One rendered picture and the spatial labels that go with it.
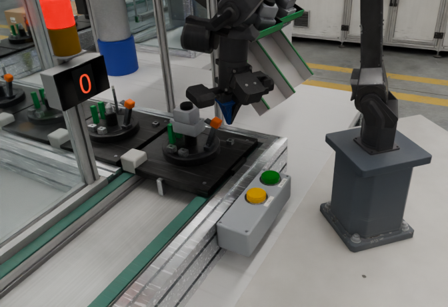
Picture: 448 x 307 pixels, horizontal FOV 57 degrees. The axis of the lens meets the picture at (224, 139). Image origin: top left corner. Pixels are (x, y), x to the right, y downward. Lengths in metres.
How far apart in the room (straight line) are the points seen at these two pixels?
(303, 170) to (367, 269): 0.35
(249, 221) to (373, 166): 0.25
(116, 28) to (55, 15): 1.04
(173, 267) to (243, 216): 0.17
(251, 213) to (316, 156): 0.41
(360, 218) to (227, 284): 0.29
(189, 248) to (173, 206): 0.19
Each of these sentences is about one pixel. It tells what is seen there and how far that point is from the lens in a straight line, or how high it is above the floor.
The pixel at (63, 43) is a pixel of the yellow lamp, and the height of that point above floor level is 1.28.
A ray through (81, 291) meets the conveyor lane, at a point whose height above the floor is 0.92.
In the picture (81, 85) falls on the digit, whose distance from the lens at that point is 0.83.
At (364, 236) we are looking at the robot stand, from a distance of 0.90.
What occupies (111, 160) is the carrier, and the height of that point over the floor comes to 0.97.
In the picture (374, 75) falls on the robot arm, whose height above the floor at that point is 1.21.
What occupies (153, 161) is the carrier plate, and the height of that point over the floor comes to 0.97.
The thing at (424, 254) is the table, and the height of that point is 0.86.
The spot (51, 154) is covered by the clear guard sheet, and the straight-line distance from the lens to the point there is 0.88.
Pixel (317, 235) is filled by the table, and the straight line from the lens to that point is 0.92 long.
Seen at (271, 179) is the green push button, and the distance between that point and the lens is 0.88.
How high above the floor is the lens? 1.48
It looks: 30 degrees down
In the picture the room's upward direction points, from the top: 4 degrees counter-clockwise
